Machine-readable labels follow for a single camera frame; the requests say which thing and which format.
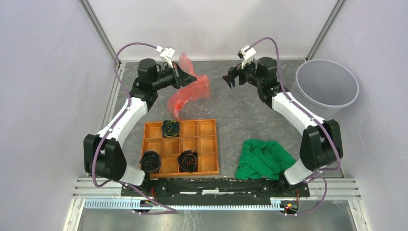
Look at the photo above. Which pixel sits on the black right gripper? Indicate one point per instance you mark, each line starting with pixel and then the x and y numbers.
pixel 235 71

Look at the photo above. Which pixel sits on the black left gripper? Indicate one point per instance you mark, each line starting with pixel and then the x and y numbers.
pixel 181 77

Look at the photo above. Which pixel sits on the red plastic trash bag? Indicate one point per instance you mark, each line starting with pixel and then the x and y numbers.
pixel 193 92

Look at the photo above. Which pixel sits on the grey plastic trash bin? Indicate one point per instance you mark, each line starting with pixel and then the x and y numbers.
pixel 324 87

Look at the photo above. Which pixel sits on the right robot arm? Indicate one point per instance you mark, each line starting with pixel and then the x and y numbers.
pixel 321 143

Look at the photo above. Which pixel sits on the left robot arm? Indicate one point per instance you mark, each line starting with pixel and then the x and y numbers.
pixel 103 154

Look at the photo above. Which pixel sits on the dark rolled sock top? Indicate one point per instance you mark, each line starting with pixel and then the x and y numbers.
pixel 170 128

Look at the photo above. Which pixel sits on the dark rolled sock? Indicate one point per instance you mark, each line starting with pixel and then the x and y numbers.
pixel 188 161
pixel 170 128
pixel 150 162

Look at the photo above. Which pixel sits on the orange wooden compartment tray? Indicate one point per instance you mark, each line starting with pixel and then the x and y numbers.
pixel 197 135

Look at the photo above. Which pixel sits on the dark rolled sock bottom middle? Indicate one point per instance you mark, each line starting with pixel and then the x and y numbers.
pixel 188 161

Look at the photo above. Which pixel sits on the green cloth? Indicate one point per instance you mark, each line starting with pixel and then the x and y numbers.
pixel 262 159

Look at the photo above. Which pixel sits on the dark rolled sock bottom left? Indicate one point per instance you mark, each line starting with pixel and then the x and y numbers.
pixel 150 162

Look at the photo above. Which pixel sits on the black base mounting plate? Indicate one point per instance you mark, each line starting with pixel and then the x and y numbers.
pixel 221 191

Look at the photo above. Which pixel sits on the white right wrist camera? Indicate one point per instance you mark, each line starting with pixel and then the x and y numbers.
pixel 247 55

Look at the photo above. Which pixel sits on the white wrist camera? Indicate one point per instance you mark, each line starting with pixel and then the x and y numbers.
pixel 166 55
pixel 247 55

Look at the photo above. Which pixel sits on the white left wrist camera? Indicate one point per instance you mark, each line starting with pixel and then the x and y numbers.
pixel 166 55

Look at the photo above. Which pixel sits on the aluminium frame post left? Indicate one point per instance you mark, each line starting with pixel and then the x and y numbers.
pixel 87 7

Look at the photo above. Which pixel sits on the aluminium frame post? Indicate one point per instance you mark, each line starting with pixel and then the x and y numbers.
pixel 87 7
pixel 339 4

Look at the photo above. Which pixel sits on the aluminium frame post right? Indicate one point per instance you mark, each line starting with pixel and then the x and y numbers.
pixel 339 4

